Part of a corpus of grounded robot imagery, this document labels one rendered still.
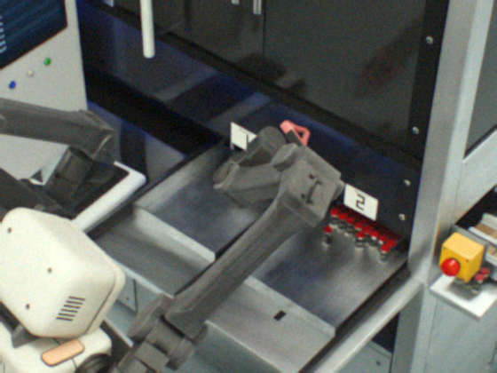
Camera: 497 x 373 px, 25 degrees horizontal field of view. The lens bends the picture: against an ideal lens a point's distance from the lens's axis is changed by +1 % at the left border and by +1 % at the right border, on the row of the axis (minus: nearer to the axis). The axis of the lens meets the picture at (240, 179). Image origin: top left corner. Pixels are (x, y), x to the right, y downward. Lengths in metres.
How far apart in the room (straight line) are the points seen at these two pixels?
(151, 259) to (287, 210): 0.87
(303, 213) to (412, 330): 0.98
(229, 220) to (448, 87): 0.71
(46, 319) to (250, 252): 0.36
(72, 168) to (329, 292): 0.68
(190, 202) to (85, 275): 0.87
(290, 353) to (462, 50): 0.73
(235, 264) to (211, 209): 0.89
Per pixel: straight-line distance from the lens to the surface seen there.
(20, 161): 2.84
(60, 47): 2.79
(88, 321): 1.92
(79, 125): 2.05
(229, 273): 1.78
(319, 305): 2.44
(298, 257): 2.54
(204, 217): 2.63
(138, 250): 2.56
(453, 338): 2.91
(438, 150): 2.27
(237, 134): 2.65
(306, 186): 1.72
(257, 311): 2.43
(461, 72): 2.14
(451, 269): 2.39
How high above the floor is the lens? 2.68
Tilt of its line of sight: 41 degrees down
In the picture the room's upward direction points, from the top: 1 degrees clockwise
